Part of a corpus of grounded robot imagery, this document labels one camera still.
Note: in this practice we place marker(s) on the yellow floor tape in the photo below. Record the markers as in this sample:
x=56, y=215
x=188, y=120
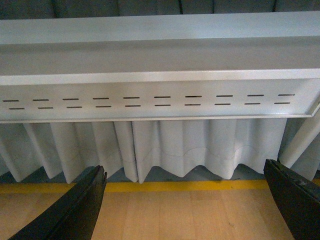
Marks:
x=125, y=187

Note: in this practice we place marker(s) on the grey metal table frame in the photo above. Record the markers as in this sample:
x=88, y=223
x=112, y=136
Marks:
x=163, y=67

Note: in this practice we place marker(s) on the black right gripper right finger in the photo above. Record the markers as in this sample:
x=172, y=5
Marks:
x=297, y=199

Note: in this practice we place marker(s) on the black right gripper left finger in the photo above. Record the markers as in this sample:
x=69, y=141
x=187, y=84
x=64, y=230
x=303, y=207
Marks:
x=74, y=215

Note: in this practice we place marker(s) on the grey table leg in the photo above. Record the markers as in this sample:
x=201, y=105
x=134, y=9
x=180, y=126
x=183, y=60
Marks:
x=302, y=139

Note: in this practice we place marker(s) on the light grey curtain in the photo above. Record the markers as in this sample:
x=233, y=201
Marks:
x=176, y=146

